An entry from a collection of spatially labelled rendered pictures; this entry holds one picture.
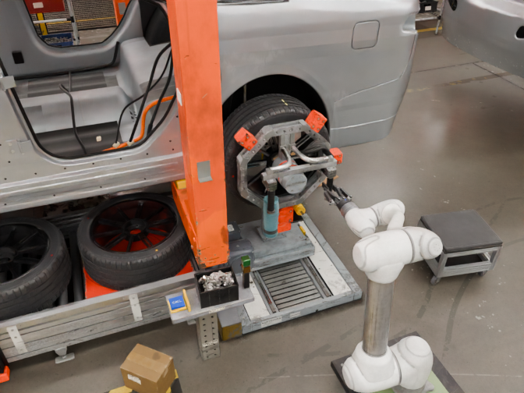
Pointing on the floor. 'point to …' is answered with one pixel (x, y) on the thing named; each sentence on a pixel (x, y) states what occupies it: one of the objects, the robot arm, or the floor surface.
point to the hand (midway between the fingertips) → (328, 186)
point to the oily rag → (91, 201)
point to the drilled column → (208, 336)
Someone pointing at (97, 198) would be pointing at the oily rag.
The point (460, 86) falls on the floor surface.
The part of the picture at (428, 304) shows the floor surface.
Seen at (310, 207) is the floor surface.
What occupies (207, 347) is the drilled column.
